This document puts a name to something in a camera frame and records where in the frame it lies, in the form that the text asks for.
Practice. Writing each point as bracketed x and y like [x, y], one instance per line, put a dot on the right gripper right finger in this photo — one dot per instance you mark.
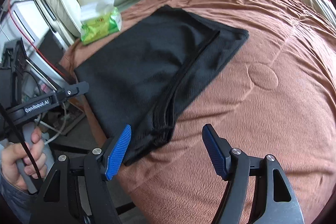
[274, 200]

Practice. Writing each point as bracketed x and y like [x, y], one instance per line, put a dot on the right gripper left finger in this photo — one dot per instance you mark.
[75, 190]

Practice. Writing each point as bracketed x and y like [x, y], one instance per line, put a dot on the black sleeveless shirt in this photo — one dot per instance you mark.
[148, 75]

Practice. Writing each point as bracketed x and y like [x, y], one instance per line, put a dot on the white left side cabinet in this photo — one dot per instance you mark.
[22, 19]

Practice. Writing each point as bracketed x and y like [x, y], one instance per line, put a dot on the green tissue pack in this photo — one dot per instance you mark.
[98, 20]

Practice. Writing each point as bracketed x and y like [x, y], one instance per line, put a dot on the brown bed blanket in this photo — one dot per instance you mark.
[277, 95]

